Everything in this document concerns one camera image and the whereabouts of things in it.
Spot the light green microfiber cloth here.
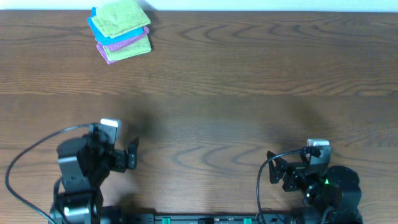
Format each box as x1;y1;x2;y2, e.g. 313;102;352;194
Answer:
91;0;151;38

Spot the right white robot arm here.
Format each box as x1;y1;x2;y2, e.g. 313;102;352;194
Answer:
262;146;363;223

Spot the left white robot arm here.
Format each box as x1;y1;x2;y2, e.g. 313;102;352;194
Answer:
50;123;139;223

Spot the folded green cloth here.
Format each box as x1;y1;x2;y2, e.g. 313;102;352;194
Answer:
103;35;152;61

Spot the folded pink cloth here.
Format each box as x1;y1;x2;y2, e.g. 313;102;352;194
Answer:
96;26;149;64

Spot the folded blue cloth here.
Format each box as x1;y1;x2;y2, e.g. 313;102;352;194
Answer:
86;6;144;47

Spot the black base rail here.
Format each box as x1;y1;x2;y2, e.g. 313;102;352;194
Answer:
123;212;295;224

